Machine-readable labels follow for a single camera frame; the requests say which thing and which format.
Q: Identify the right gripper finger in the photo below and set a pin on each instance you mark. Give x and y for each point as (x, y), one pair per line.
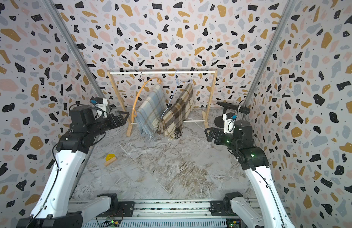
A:
(209, 131)
(209, 138)

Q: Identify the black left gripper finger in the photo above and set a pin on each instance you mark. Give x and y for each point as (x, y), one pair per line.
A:
(124, 114)
(121, 121)

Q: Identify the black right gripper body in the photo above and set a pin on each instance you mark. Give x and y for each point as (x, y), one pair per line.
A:
(223, 139)

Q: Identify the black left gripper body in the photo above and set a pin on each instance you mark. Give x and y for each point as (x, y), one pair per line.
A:
(110, 123)

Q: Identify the orange wooden hanger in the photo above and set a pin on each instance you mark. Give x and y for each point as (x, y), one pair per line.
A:
(134, 113)

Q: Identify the blue plaid scarf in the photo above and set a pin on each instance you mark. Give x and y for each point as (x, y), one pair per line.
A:
(149, 114)

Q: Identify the brown plaid scarf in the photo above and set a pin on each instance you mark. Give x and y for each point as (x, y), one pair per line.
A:
(173, 118)

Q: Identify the light blue wire hanger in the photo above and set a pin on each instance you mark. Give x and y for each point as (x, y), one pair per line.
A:
(178, 82)

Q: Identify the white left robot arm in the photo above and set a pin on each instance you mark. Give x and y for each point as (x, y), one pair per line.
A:
(64, 171)

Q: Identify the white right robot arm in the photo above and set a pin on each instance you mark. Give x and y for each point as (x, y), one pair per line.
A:
(237, 136)

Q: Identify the black microphone on stand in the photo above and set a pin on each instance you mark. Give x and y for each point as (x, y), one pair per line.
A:
(230, 111)

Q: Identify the yellow block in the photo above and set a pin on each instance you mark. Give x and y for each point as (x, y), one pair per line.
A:
(110, 157)

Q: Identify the wooden block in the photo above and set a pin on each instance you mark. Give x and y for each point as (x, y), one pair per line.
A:
(110, 161)

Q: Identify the green circuit board right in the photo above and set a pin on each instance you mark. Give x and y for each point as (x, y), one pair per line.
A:
(233, 223)

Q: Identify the green circuit board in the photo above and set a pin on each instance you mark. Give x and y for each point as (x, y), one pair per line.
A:
(111, 223)
(233, 223)

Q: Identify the green circuit board left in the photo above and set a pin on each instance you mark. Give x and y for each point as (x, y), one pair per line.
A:
(111, 223)

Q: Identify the aluminium corner profile left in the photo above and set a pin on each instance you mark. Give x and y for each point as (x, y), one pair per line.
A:
(52, 10)

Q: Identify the aluminium corner profile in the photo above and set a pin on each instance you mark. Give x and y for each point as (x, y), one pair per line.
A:
(52, 10)
(275, 38)

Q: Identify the aluminium corner profile right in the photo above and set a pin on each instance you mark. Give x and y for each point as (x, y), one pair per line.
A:
(275, 38)

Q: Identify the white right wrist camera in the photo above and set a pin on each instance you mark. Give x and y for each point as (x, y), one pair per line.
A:
(229, 120)

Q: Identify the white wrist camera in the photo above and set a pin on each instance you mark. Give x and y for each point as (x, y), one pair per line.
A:
(229, 120)
(101, 105)

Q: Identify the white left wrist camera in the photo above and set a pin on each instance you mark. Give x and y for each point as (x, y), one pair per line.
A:
(101, 105)

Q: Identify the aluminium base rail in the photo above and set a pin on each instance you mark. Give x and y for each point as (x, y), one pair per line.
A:
(164, 212)

